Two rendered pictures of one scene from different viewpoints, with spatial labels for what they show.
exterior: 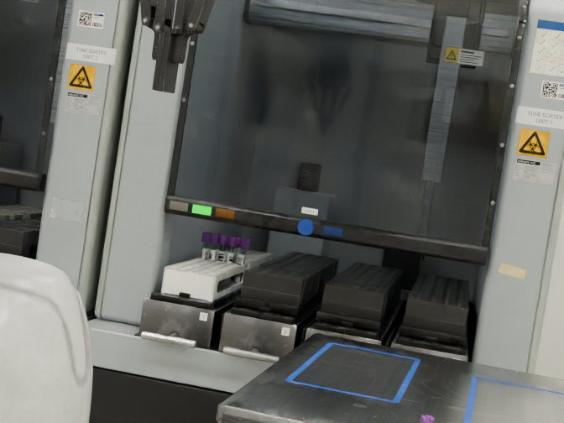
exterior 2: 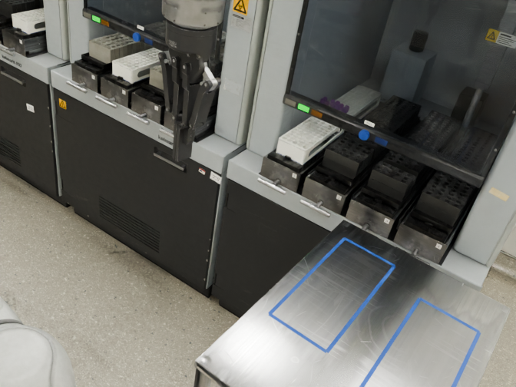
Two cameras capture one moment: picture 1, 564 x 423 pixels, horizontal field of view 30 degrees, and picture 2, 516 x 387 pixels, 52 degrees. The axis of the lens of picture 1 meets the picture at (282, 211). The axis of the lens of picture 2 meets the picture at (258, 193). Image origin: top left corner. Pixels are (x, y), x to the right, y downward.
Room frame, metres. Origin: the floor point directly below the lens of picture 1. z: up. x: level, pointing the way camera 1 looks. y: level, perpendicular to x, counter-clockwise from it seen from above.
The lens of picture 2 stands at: (0.59, -0.20, 1.65)
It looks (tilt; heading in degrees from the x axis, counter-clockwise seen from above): 35 degrees down; 18
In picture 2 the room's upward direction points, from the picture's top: 11 degrees clockwise
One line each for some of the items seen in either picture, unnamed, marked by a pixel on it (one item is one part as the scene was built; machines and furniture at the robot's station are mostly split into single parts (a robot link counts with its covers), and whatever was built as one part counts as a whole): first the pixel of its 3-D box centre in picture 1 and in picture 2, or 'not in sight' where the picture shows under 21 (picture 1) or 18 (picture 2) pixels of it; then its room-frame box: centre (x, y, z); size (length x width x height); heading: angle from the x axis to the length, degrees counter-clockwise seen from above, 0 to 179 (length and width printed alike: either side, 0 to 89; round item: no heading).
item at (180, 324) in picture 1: (217, 300); (327, 137); (2.22, 0.11, 0.78); 0.73 x 0.14 x 0.09; 170
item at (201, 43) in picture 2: not in sight; (190, 50); (1.27, 0.16, 1.35); 0.08 x 0.07 x 0.09; 68
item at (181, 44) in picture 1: (186, 42); (192, 132); (1.26, 0.14, 1.22); 0.03 x 0.01 x 0.05; 68
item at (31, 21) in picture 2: not in sight; (51, 18); (2.29, 1.37, 0.83); 0.30 x 0.10 x 0.06; 170
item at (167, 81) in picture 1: (169, 63); (184, 140); (1.27, 0.16, 1.19); 0.03 x 0.01 x 0.07; 158
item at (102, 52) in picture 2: not in sight; (101, 52); (2.13, 0.99, 0.85); 0.12 x 0.02 x 0.06; 81
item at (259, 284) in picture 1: (272, 290); (341, 163); (1.96, 0.00, 0.85); 0.12 x 0.02 x 0.06; 81
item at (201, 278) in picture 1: (206, 280); (312, 137); (2.08, 0.13, 0.83); 0.30 x 0.10 x 0.06; 170
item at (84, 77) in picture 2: not in sight; (145, 55); (2.36, 0.95, 0.78); 0.73 x 0.14 x 0.09; 170
